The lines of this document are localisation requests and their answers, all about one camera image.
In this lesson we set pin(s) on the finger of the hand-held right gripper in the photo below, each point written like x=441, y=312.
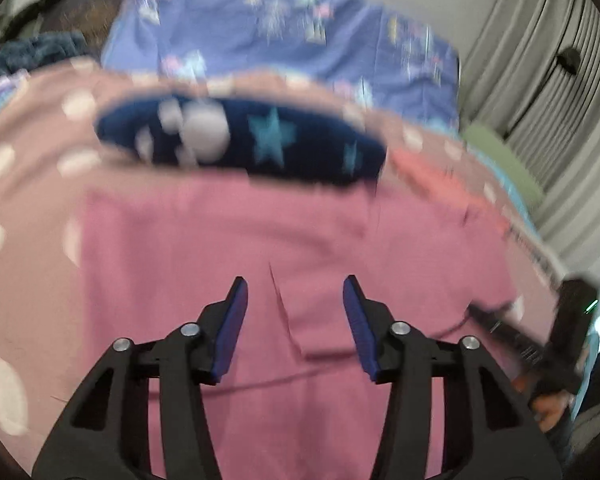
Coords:
x=505, y=330

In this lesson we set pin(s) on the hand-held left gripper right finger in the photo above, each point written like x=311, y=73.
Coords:
x=358, y=320

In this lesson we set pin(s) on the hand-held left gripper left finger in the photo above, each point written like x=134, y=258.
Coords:
x=232, y=320

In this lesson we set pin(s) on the pink garment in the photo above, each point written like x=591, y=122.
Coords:
x=280, y=230

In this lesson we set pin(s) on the coral folded cloth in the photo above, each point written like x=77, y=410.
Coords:
x=430, y=180

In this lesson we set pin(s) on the grey curtain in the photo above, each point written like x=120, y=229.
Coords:
x=570, y=160

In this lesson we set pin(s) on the green pillow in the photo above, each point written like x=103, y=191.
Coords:
x=500, y=160

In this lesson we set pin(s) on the navy star-print garment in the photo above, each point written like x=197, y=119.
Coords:
x=305, y=155

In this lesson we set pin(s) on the pink white-dotted blanket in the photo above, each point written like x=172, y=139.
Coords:
x=35, y=220

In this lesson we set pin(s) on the black stand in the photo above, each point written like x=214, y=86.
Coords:
x=570, y=60

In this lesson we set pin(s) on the purple tree-print pillow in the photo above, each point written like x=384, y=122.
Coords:
x=280, y=35

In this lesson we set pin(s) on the dark blue clothing pile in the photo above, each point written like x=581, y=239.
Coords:
x=35, y=52

